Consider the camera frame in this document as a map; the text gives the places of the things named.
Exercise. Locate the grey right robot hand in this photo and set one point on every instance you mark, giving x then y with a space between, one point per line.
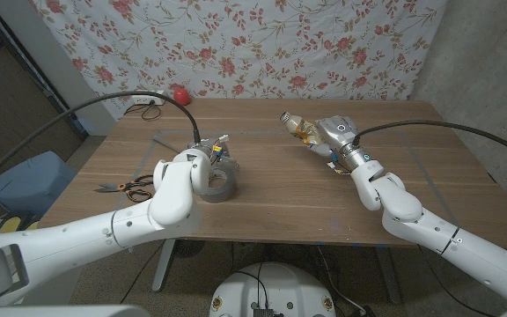
337 132

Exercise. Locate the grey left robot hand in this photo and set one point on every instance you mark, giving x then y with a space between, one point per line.
220 156

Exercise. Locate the grey duct tape roll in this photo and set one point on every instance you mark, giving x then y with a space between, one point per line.
225 193

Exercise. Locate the clear plastic bottle yellow label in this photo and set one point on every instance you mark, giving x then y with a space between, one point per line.
299 125

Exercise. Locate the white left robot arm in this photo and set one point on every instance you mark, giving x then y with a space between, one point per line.
104 238

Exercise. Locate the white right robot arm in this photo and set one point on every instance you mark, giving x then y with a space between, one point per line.
434 229

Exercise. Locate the red ball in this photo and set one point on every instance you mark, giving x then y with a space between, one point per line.
181 97

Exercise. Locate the white power strip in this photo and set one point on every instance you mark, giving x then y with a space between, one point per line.
152 100

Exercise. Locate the black round disc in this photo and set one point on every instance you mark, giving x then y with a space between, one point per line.
189 248

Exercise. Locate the floral backdrop cloth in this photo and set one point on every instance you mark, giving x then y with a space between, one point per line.
258 44

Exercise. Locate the white table leg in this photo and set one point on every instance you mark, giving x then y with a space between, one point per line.
164 264

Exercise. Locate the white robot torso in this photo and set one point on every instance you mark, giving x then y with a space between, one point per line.
275 290

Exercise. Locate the grey table leg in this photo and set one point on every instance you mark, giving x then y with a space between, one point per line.
389 277

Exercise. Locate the yellow black slipper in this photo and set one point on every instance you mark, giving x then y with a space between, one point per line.
9 223
31 226

